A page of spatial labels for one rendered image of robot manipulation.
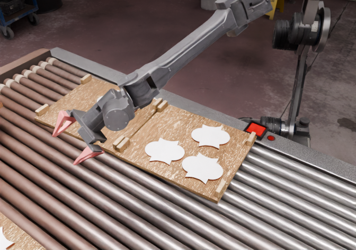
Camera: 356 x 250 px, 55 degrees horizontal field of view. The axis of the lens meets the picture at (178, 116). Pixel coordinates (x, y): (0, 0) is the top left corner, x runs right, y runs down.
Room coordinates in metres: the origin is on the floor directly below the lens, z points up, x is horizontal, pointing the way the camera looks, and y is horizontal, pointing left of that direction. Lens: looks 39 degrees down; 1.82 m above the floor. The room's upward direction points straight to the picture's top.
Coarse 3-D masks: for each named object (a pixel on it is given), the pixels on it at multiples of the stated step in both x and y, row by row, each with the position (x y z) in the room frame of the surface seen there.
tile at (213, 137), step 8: (200, 128) 0.99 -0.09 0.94; (208, 128) 0.99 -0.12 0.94; (216, 128) 0.99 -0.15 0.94; (192, 136) 0.95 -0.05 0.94; (200, 136) 0.95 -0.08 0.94; (208, 136) 0.95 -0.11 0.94; (216, 136) 0.95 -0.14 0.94; (224, 136) 0.95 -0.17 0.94; (200, 144) 0.91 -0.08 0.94; (208, 144) 0.91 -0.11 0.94; (216, 144) 0.91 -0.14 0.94; (224, 144) 0.91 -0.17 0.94
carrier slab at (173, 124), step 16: (176, 112) 1.10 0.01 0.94; (144, 128) 1.00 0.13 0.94; (160, 128) 1.00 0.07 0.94; (176, 128) 1.00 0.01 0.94; (192, 128) 1.00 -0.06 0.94; (224, 128) 1.00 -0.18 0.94; (144, 144) 0.91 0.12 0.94; (192, 144) 0.91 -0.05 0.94; (240, 144) 0.91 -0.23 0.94; (128, 160) 0.83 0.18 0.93; (144, 160) 0.83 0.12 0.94; (224, 160) 0.83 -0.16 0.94; (240, 160) 0.83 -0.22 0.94; (160, 176) 0.77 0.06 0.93; (176, 176) 0.76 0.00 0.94; (224, 176) 0.76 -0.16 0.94; (192, 192) 0.70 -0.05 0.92; (208, 192) 0.69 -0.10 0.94; (224, 192) 0.70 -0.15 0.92
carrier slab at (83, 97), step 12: (84, 84) 1.31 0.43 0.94; (96, 84) 1.31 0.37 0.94; (108, 84) 1.31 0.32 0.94; (72, 96) 1.21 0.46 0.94; (84, 96) 1.21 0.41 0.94; (96, 96) 1.21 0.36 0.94; (60, 108) 1.13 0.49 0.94; (72, 108) 1.13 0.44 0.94; (84, 108) 1.13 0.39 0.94; (144, 108) 1.13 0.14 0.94; (36, 120) 1.07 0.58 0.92; (48, 120) 1.05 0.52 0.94; (132, 120) 1.05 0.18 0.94; (144, 120) 1.05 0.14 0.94; (72, 132) 0.98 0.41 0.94; (108, 132) 0.98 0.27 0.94; (120, 132) 0.98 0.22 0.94; (132, 132) 0.98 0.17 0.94; (96, 144) 0.91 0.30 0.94; (108, 144) 0.91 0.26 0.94
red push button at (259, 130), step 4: (252, 124) 1.03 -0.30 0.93; (256, 124) 1.03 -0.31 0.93; (248, 128) 1.01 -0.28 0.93; (252, 128) 1.01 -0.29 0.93; (256, 128) 1.01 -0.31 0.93; (260, 128) 1.01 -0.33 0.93; (264, 128) 1.01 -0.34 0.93; (256, 132) 0.99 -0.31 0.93; (260, 132) 0.99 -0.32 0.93; (260, 136) 0.97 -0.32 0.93
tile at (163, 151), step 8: (152, 144) 0.91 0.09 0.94; (160, 144) 0.91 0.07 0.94; (168, 144) 0.91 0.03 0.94; (176, 144) 0.91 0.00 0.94; (152, 152) 0.86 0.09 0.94; (160, 152) 0.86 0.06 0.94; (168, 152) 0.86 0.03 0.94; (176, 152) 0.86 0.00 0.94; (152, 160) 0.82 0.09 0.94; (160, 160) 0.82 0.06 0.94; (168, 160) 0.82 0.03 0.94; (176, 160) 0.83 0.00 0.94
